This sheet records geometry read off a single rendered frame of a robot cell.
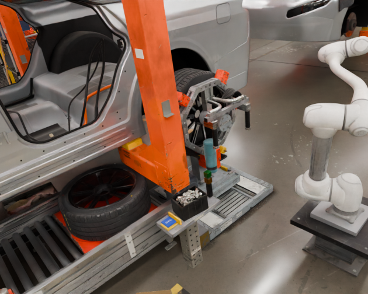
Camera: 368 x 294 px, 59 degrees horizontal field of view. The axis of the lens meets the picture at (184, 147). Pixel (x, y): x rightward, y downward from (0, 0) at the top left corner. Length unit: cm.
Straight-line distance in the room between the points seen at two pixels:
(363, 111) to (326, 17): 300
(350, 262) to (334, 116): 109
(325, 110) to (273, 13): 314
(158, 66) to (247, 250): 146
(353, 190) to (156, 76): 135
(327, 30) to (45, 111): 351
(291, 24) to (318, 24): 33
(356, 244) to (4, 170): 215
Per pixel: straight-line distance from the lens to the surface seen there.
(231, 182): 292
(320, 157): 201
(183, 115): 223
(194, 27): 273
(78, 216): 233
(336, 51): 221
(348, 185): 222
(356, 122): 180
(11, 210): 365
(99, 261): 224
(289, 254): 253
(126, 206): 229
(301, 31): 473
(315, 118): 180
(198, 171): 277
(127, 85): 242
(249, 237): 262
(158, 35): 186
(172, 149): 207
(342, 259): 252
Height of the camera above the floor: 187
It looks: 29 degrees down
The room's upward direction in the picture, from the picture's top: 8 degrees counter-clockwise
